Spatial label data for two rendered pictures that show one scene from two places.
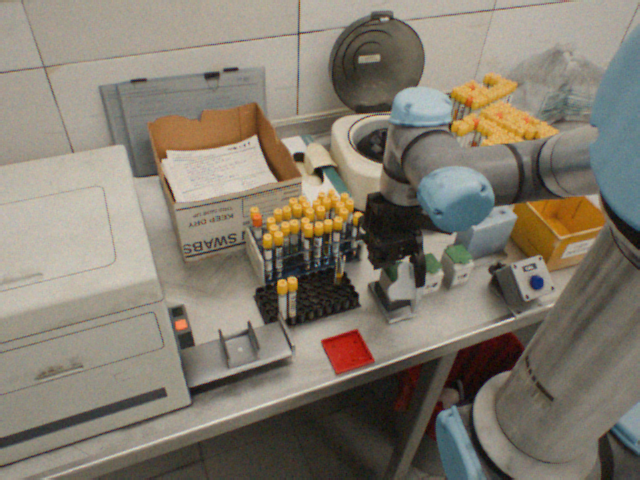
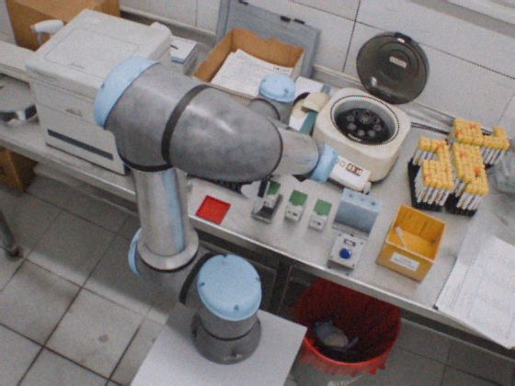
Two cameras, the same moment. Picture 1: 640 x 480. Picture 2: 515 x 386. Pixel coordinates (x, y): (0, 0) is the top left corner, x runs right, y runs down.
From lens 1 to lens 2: 0.82 m
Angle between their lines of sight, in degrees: 27
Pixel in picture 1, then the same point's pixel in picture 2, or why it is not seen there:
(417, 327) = (263, 229)
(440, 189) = not seen: hidden behind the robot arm
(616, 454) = (193, 285)
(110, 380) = (91, 132)
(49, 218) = (108, 49)
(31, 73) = not seen: outside the picture
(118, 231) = not seen: hidden behind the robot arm
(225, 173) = (255, 79)
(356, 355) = (214, 214)
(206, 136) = (266, 52)
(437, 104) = (278, 88)
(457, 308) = (298, 238)
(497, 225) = (360, 208)
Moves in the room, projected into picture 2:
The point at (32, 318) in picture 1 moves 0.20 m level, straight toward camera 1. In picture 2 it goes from (69, 83) to (42, 142)
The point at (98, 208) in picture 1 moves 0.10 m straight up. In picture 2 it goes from (127, 54) to (124, 21)
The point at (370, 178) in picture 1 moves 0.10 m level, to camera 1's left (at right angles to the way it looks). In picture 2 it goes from (320, 130) to (293, 110)
